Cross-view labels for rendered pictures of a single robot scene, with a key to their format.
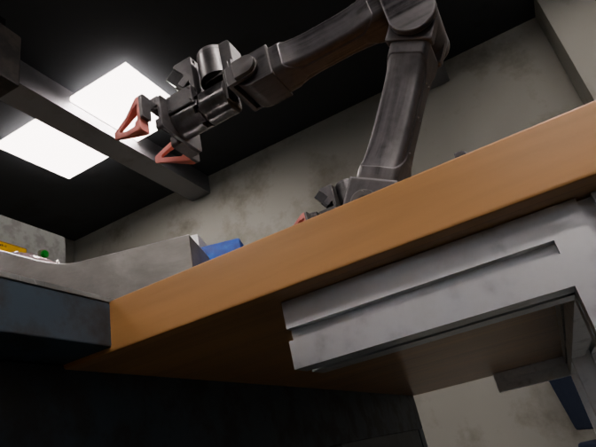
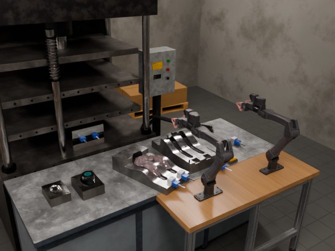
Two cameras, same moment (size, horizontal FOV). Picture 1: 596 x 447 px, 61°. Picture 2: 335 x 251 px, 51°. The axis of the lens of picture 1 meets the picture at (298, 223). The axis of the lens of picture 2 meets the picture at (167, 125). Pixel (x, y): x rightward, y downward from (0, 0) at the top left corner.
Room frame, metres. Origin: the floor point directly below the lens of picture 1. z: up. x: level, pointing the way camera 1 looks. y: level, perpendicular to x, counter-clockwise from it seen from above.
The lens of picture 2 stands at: (-1.17, -0.96, 2.19)
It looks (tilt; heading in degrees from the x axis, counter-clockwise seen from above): 25 degrees down; 34
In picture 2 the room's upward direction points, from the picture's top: 2 degrees clockwise
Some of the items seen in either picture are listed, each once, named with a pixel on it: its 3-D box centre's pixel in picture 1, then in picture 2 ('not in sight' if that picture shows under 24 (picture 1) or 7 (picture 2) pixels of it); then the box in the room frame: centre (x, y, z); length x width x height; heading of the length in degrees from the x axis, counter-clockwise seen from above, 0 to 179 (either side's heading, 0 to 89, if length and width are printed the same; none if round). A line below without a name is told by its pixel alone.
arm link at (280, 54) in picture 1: (334, 57); (212, 143); (0.58, -0.11, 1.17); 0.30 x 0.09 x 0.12; 68
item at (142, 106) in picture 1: (142, 128); (176, 121); (0.67, 0.22, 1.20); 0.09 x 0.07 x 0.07; 68
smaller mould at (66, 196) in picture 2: not in sight; (56, 193); (-0.04, 0.65, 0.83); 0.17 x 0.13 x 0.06; 70
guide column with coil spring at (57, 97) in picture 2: not in sight; (59, 117); (0.36, 1.06, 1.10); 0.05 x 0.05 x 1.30
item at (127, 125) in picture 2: not in sight; (69, 136); (0.64, 1.33, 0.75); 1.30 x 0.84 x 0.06; 160
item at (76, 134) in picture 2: not in sight; (77, 125); (0.66, 1.23, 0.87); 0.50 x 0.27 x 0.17; 70
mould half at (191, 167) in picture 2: not in sight; (183, 147); (0.90, 0.30, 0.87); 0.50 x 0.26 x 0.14; 70
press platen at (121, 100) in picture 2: not in sight; (64, 106); (0.66, 1.37, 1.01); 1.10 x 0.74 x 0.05; 160
